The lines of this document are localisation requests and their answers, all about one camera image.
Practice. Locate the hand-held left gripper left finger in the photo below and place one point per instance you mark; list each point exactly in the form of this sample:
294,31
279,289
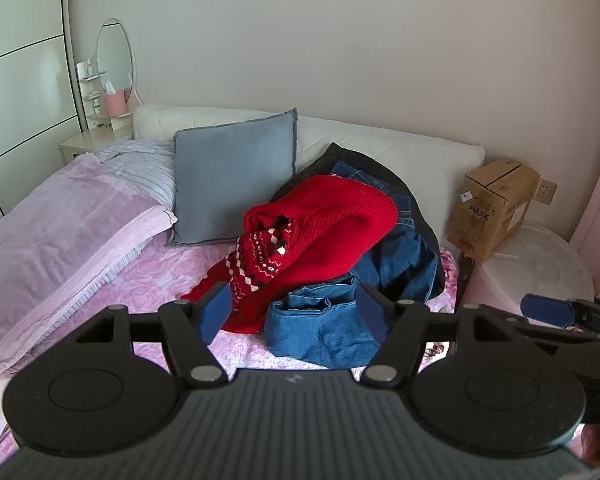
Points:
215,312

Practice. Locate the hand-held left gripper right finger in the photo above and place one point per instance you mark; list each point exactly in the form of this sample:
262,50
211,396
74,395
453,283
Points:
372,312

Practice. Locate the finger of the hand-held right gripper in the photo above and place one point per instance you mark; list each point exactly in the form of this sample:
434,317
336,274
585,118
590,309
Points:
545,309

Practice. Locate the red patterned knit sweater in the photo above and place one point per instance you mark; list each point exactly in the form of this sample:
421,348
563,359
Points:
340,220

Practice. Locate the person's right hand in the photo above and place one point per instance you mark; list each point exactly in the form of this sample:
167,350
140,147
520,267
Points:
594,442

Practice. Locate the white round table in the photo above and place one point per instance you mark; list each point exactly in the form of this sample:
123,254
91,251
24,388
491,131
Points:
540,260

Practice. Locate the pink floral blanket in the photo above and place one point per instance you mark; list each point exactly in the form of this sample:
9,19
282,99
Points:
180,265

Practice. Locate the dark blue denim jeans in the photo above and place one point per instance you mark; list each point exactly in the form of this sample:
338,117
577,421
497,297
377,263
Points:
400,260

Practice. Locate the cardboard box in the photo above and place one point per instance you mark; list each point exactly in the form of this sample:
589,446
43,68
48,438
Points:
490,210

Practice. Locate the grey cushion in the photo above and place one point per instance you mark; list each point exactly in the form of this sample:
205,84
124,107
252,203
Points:
235,180

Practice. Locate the white padded headboard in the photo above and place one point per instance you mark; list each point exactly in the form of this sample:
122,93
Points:
405,160

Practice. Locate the black garment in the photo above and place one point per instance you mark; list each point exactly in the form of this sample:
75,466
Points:
330,157

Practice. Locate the pink quilt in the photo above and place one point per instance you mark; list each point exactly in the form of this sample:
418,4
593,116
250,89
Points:
55,230

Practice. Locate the white nightstand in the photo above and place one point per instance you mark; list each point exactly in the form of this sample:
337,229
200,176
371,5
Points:
95,139

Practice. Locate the pink tissue box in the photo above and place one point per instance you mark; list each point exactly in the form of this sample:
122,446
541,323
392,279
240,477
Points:
115,104

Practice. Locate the small white tiered shelf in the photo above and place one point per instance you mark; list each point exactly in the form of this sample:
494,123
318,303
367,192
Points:
91,79

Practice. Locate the oval mirror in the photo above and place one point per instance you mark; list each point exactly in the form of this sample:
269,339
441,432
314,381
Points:
114,55

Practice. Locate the wall socket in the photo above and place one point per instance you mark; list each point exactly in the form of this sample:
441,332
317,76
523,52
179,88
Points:
546,191

